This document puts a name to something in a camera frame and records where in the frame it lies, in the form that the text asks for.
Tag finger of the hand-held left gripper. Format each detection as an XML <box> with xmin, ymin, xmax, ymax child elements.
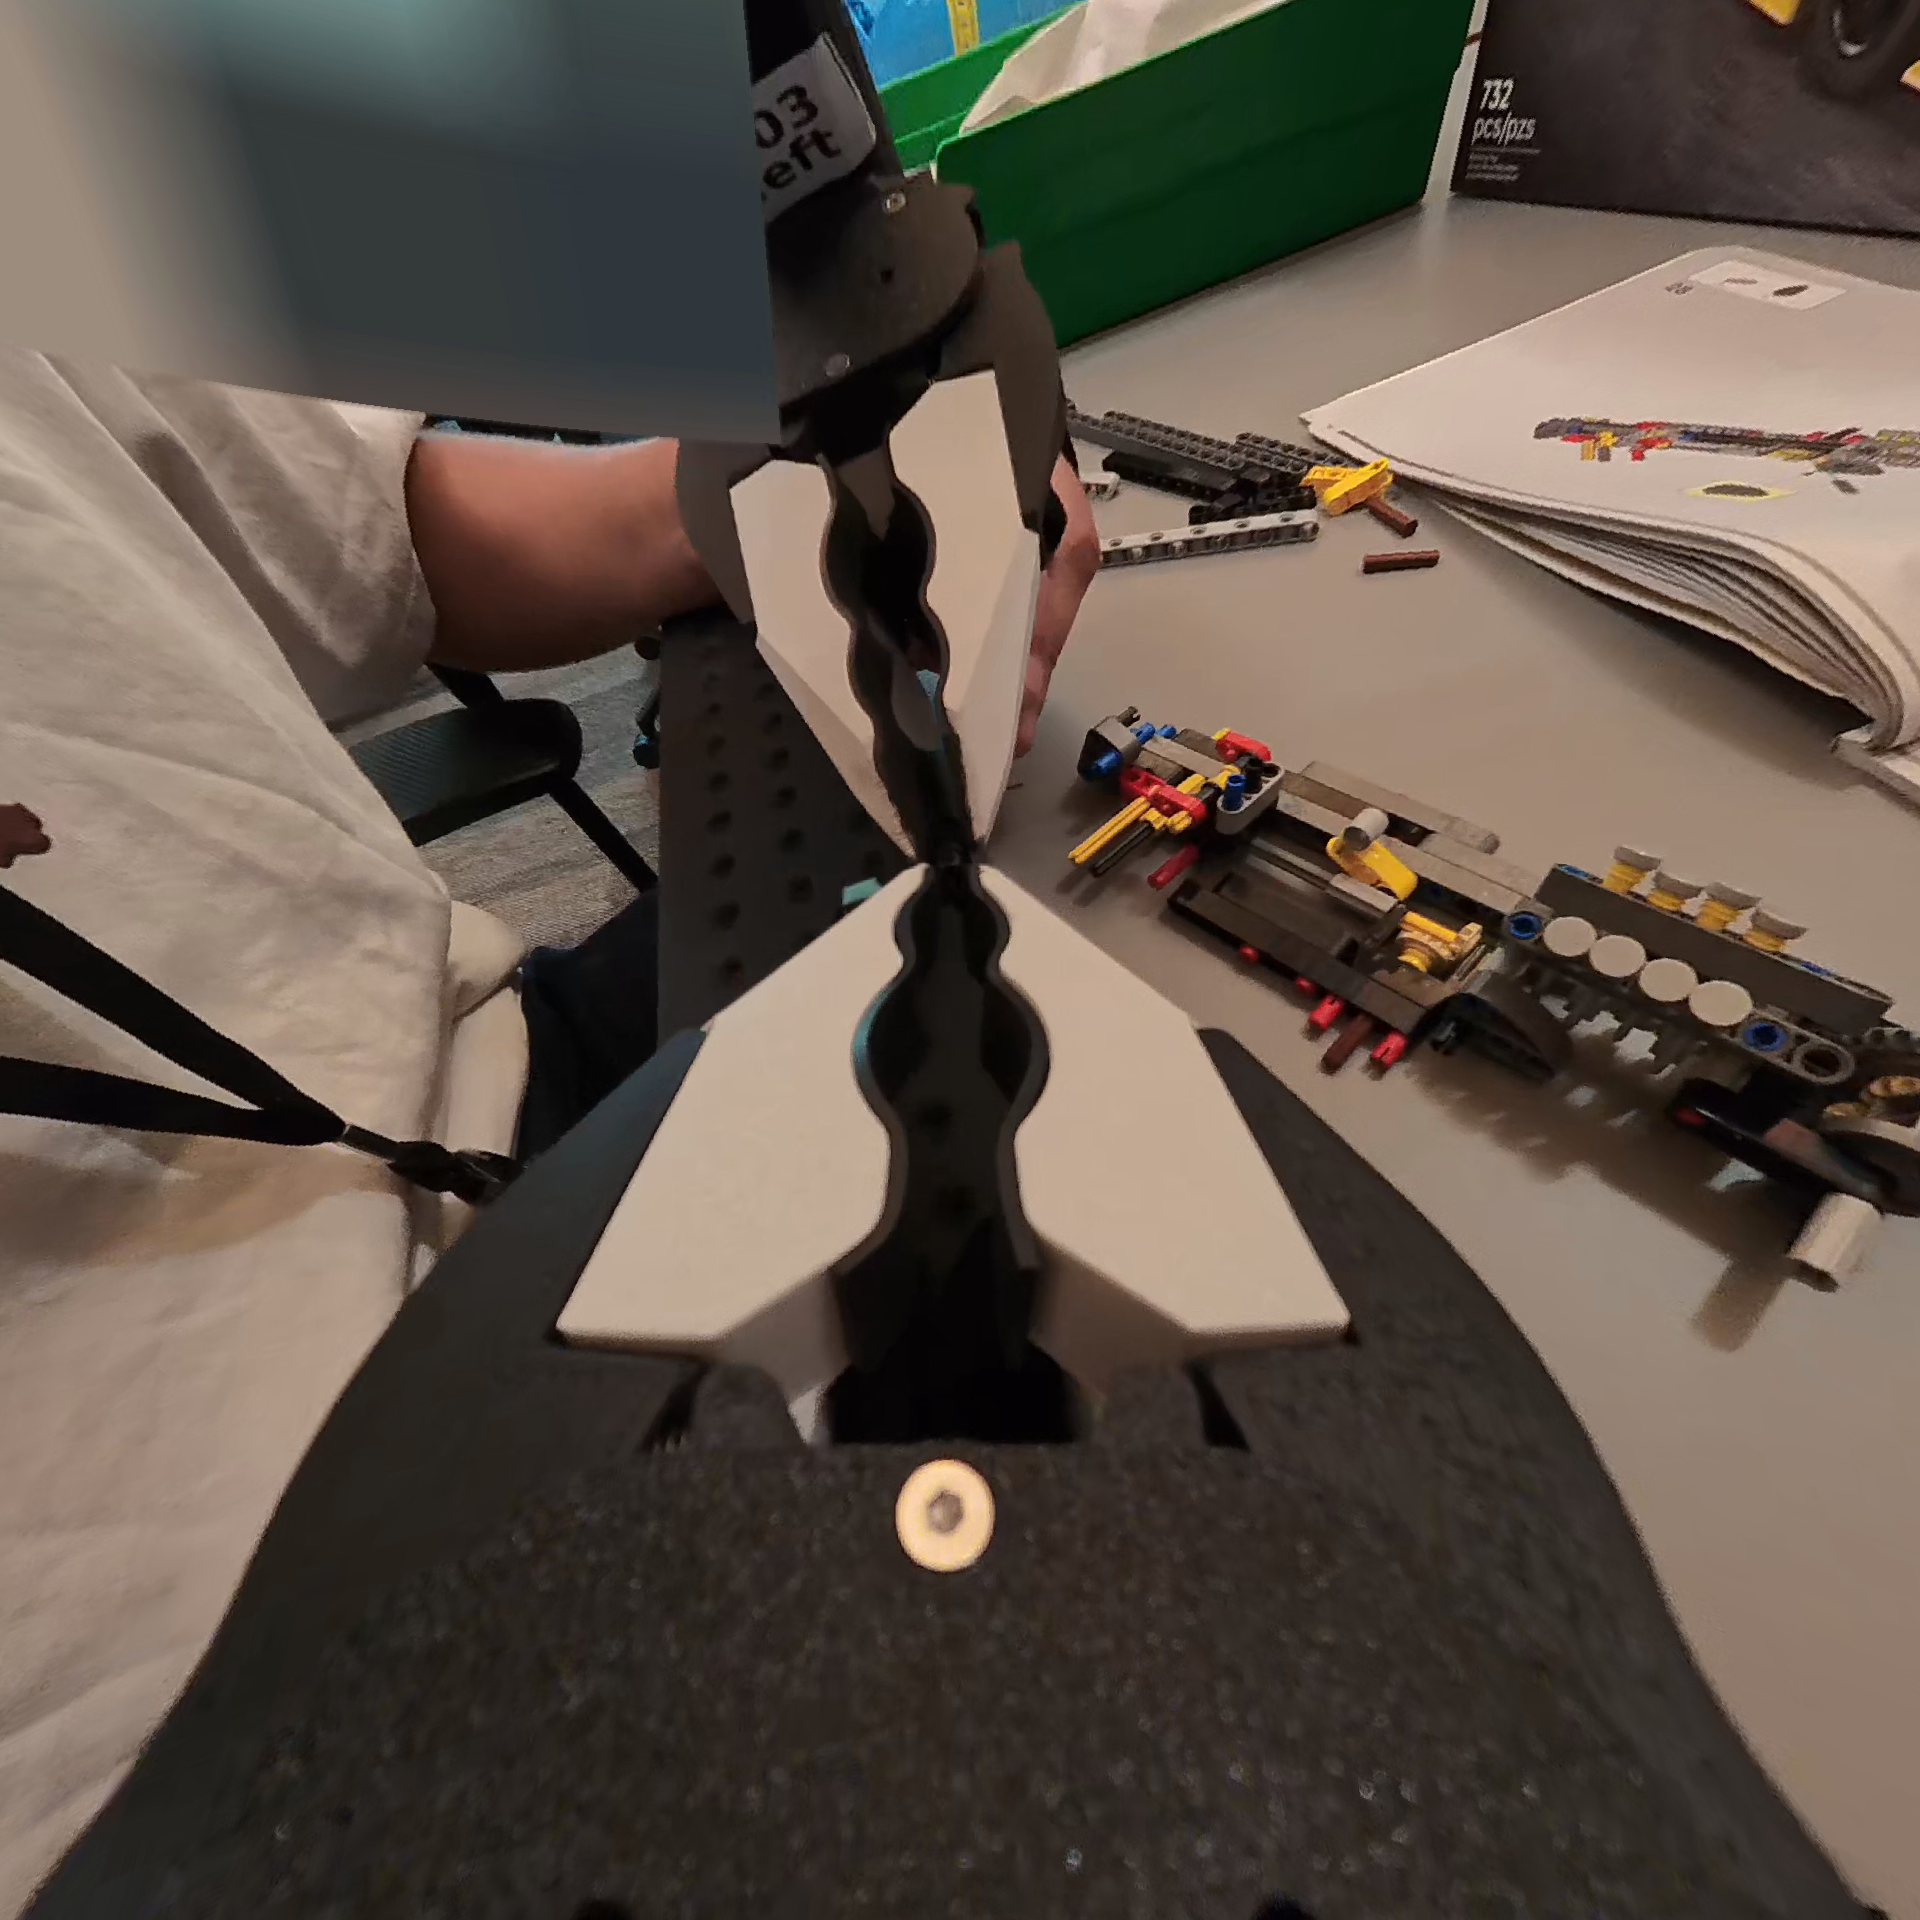
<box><xmin>879</xmin><ymin>367</ymin><xmax>1054</xmax><ymax>848</ymax></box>
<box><xmin>675</xmin><ymin>442</ymin><xmax>977</xmax><ymax>872</ymax></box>

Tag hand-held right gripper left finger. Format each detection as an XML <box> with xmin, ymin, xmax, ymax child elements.
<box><xmin>554</xmin><ymin>863</ymin><xmax>923</xmax><ymax>1444</ymax></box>

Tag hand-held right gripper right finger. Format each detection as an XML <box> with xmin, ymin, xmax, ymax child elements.
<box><xmin>977</xmin><ymin>868</ymin><xmax>1356</xmax><ymax>1397</ymax></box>

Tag person's left forearm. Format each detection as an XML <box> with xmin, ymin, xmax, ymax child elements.
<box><xmin>406</xmin><ymin>427</ymin><xmax>727</xmax><ymax>678</ymax></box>

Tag grey lego beam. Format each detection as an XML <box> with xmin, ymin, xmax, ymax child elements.
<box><xmin>1096</xmin><ymin>508</ymin><xmax>1324</xmax><ymax>570</ymax></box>

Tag black lego beams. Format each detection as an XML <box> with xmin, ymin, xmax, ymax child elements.
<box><xmin>1065</xmin><ymin>405</ymin><xmax>1354</xmax><ymax>518</ymax></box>

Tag partly built lego model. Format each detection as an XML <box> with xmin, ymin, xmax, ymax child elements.
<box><xmin>1069</xmin><ymin>706</ymin><xmax>1920</xmax><ymax>1203</ymax></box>

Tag white lego tube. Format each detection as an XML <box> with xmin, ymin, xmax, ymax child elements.
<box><xmin>1785</xmin><ymin>1198</ymin><xmax>1884</xmax><ymax>1291</ymax></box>

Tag lego instruction booklet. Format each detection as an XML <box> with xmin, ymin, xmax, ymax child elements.
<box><xmin>1303</xmin><ymin>247</ymin><xmax>1920</xmax><ymax>797</ymax></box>

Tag black lego set box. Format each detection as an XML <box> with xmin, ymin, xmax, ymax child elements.
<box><xmin>1449</xmin><ymin>0</ymin><xmax>1920</xmax><ymax>240</ymax></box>

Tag person's left hand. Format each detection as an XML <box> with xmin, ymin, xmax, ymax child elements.
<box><xmin>1014</xmin><ymin>451</ymin><xmax>1105</xmax><ymax>760</ymax></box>

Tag blue box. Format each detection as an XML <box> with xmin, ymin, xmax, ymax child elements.
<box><xmin>839</xmin><ymin>0</ymin><xmax>1081</xmax><ymax>93</ymax></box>

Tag black perforated panel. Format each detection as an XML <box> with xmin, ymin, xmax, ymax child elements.
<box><xmin>654</xmin><ymin>615</ymin><xmax>931</xmax><ymax>1053</ymax></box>

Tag white paper bag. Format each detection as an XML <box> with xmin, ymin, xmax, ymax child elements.
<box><xmin>960</xmin><ymin>0</ymin><xmax>1294</xmax><ymax>129</ymax></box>

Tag green plastic bin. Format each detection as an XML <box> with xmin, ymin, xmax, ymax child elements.
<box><xmin>879</xmin><ymin>0</ymin><xmax>1481</xmax><ymax>350</ymax></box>

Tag black chair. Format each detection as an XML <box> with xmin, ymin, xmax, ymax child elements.
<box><xmin>352</xmin><ymin>666</ymin><xmax>662</xmax><ymax>901</ymax></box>

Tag black strap with buckle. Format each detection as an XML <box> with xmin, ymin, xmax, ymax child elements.
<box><xmin>0</xmin><ymin>885</ymin><xmax>521</xmax><ymax>1203</ymax></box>

